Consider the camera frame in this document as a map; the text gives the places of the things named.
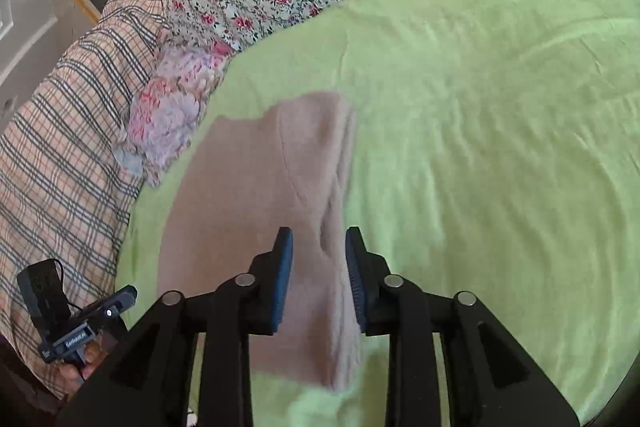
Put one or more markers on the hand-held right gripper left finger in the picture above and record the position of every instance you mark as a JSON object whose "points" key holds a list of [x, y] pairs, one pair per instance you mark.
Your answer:
{"points": [[283, 287]]}

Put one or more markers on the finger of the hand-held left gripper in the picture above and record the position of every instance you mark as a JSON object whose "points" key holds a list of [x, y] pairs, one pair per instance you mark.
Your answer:
{"points": [[120, 299]]}

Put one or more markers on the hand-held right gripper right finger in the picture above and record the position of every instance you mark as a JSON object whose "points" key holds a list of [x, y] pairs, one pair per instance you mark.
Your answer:
{"points": [[356, 287]]}

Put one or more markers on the beige knitted sweater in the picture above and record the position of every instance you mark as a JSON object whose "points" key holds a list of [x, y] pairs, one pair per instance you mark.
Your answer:
{"points": [[270, 187]]}

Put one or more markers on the person's left hand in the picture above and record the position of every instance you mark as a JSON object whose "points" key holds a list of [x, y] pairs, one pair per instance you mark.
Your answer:
{"points": [[92, 359]]}

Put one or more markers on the plaid checked blanket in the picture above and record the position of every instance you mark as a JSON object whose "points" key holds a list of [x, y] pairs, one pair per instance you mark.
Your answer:
{"points": [[60, 157]]}

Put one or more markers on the pastel floral pillow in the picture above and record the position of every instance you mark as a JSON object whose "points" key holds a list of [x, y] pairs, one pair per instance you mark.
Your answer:
{"points": [[172, 112]]}

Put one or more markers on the light green bed sheet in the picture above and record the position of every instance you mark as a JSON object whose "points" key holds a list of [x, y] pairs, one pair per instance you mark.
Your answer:
{"points": [[475, 132]]}

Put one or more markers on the white panelled door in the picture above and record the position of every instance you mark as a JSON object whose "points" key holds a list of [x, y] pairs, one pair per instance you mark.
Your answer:
{"points": [[25, 27]]}

